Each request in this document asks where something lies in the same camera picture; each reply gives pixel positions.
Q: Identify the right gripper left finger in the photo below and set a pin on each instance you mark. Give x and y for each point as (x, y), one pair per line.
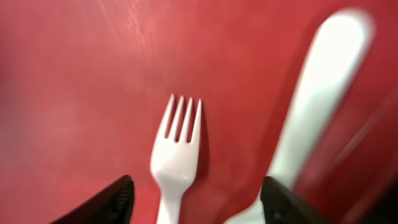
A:
(112, 205)

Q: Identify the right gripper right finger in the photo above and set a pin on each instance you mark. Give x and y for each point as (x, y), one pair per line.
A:
(282, 206)

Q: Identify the white plastic fork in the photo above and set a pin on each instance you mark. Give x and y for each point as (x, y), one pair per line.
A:
(174, 158)

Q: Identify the white plastic spoon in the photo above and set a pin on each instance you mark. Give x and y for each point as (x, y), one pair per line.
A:
(334, 56)

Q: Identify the red serving tray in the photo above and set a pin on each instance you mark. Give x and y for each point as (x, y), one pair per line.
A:
(84, 85)

